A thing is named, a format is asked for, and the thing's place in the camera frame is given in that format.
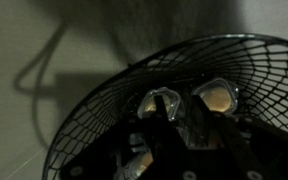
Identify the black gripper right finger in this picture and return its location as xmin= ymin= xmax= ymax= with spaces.
xmin=187 ymin=95 xmax=288 ymax=180

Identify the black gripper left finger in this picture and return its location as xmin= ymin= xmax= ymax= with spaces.
xmin=58 ymin=94 xmax=185 ymax=180

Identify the clear plastic snack cup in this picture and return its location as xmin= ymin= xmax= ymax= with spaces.
xmin=137 ymin=86 xmax=186 ymax=123
xmin=116 ymin=133 xmax=156 ymax=179
xmin=192 ymin=77 xmax=240 ymax=116

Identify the black wire mesh basket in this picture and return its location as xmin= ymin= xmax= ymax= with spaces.
xmin=42 ymin=32 xmax=288 ymax=180

